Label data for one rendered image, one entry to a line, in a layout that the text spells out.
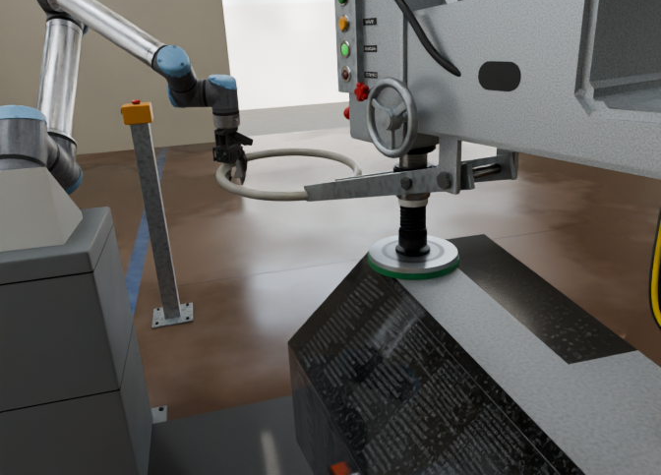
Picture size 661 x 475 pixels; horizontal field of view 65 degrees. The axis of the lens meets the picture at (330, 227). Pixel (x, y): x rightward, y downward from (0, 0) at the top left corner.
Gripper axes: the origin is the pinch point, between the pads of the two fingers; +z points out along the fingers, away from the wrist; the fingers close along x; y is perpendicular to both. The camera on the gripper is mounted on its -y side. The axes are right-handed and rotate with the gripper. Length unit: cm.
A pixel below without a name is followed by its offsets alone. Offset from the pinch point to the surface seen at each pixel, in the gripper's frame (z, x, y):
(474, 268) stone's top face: -3, 94, 34
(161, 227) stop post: 41, -64, -21
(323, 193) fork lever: -11, 48, 22
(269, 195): -7.4, 30.0, 23.5
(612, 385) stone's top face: -7, 122, 68
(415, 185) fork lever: -25, 81, 43
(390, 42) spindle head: -54, 75, 44
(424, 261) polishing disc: -6, 83, 39
